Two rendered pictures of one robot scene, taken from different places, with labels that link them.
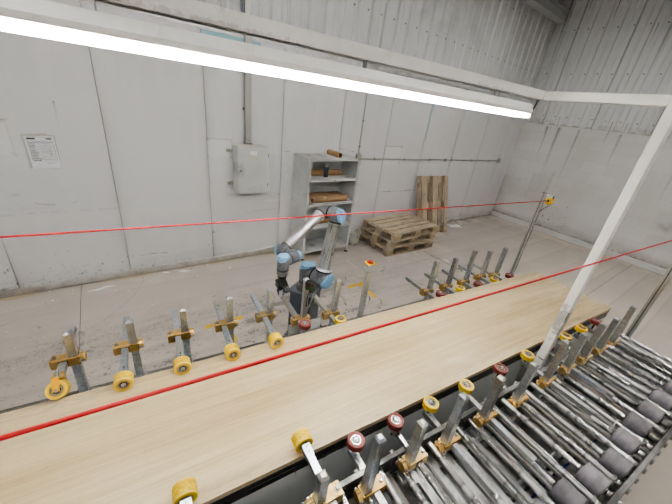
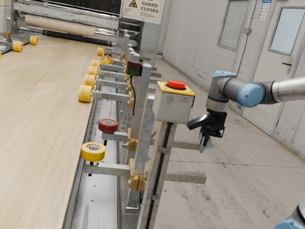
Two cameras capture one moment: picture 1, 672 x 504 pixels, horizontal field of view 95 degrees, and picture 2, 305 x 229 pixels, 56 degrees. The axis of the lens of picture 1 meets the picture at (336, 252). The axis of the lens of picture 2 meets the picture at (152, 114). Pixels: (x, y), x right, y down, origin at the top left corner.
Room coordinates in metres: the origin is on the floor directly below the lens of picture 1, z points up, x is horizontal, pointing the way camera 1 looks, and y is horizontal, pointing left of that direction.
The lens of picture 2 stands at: (2.23, -0.84, 1.35)
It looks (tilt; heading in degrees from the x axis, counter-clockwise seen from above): 18 degrees down; 112
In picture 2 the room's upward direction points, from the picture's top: 11 degrees clockwise
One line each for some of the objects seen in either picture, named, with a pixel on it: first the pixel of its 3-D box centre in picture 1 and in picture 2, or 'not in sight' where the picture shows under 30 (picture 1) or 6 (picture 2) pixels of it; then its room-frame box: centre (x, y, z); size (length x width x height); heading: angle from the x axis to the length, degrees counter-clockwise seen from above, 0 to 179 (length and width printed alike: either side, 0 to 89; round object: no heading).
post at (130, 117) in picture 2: (269, 320); (132, 110); (1.63, 0.38, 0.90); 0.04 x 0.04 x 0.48; 33
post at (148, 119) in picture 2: (334, 306); (139, 163); (1.90, -0.04, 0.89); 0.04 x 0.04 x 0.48; 33
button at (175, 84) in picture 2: not in sight; (175, 86); (2.04, -0.26, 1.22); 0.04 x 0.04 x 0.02
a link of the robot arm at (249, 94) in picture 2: (292, 256); (244, 92); (2.13, 0.33, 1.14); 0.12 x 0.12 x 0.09; 57
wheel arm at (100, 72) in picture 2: (177, 334); (130, 77); (1.35, 0.84, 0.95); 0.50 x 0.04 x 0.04; 33
